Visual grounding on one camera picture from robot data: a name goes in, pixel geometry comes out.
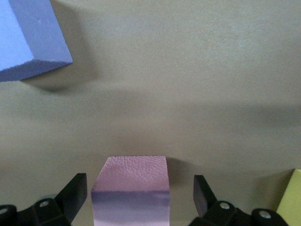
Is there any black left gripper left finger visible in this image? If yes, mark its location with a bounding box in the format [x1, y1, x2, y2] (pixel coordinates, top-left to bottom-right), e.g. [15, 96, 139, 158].
[0, 173, 88, 226]

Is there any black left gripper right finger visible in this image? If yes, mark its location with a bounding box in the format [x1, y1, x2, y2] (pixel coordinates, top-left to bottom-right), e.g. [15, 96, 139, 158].
[188, 174, 291, 226]

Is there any pink foam cube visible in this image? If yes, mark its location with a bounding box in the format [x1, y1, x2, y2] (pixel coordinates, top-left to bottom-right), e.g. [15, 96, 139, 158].
[91, 155, 171, 226]

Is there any yellow foam cube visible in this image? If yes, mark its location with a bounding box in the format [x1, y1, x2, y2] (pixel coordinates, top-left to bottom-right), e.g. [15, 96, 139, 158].
[276, 168, 301, 226]

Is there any purple foam cube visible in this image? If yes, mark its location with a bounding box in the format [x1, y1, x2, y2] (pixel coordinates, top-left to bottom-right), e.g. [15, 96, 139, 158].
[0, 0, 74, 82]

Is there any brown table cover sheet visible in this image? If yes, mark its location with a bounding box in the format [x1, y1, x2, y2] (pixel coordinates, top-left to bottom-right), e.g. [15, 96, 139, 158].
[0, 0, 301, 226]

